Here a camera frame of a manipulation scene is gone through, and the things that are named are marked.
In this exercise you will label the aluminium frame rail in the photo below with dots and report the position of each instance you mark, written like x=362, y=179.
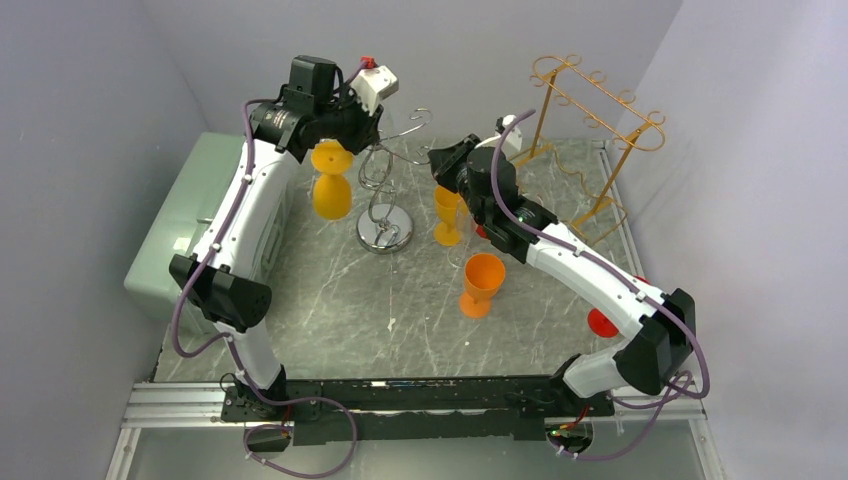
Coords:
x=199, y=405

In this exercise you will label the chrome wine glass rack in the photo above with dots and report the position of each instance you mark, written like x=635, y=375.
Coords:
x=384, y=227

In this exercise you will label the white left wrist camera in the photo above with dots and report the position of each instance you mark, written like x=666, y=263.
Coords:
x=372, y=84

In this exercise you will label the red plastic goblet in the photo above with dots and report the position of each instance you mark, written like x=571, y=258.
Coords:
x=480, y=231
x=603, y=322

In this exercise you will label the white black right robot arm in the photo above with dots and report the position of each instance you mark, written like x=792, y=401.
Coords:
x=658, y=327

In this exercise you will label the clear wine glass centre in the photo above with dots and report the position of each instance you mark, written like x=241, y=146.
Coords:
x=465, y=226

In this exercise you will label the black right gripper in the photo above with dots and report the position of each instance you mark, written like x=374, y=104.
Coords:
x=444, y=162

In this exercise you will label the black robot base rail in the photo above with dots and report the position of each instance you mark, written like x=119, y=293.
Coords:
x=522, y=407

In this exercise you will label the red plastic goblet lying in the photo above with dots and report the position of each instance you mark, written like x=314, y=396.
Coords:
x=603, y=322

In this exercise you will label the orange plastic goblet back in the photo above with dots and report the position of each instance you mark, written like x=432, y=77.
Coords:
x=447, y=205

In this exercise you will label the orange plastic goblet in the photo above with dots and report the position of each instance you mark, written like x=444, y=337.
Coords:
x=484, y=275
x=447, y=205
x=331, y=192

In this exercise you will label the green plastic storage box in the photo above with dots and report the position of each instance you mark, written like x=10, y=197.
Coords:
x=185, y=215

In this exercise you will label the gold wine glass rack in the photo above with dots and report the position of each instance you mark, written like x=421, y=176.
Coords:
x=614, y=128

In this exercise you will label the red plastic goblet back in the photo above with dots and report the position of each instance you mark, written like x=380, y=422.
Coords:
x=480, y=231

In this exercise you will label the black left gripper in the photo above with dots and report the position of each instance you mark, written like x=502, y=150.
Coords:
x=368, y=132

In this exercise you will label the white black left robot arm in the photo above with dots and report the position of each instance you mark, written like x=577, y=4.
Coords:
x=221, y=296

